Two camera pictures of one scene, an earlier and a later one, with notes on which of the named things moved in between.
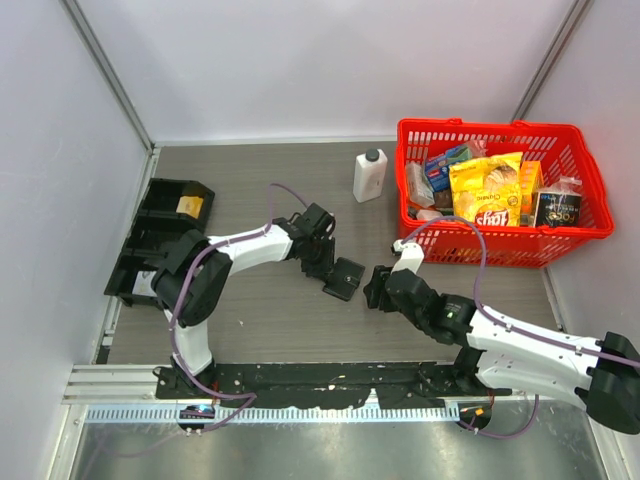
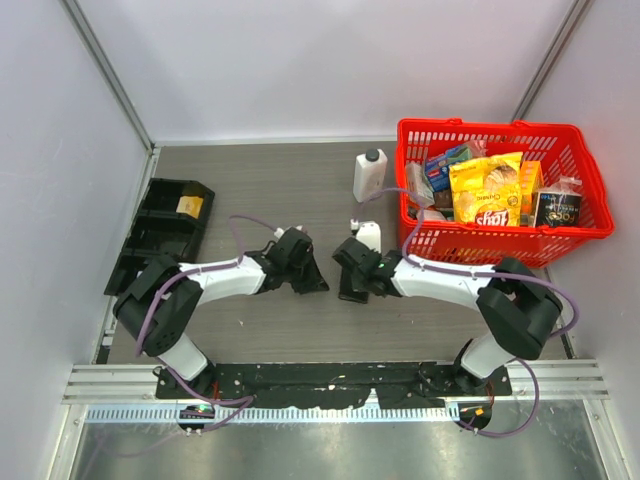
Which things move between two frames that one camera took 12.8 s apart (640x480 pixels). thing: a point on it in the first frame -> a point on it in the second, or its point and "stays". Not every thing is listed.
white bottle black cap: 370,177 stays
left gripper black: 321,271 -> 292,286
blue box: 438,173 stays
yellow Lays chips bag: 486,191 stays
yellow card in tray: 191,205 stays
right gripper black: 373,290 -> 358,285
